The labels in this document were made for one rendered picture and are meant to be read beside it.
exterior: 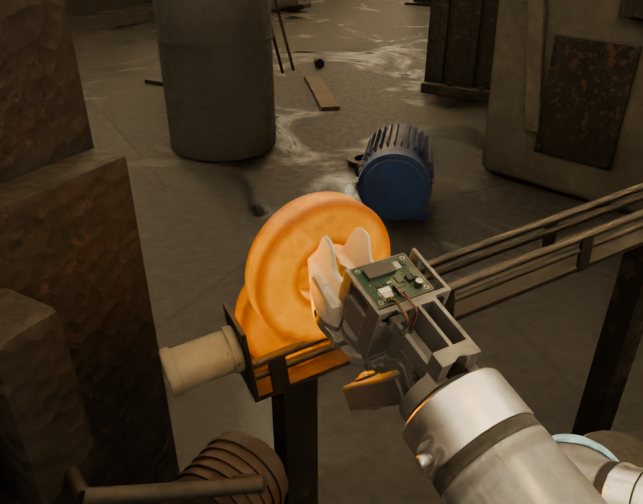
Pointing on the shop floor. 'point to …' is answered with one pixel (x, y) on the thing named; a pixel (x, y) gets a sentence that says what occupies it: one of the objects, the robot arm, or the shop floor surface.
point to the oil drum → (217, 77)
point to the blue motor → (397, 173)
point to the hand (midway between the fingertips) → (320, 251)
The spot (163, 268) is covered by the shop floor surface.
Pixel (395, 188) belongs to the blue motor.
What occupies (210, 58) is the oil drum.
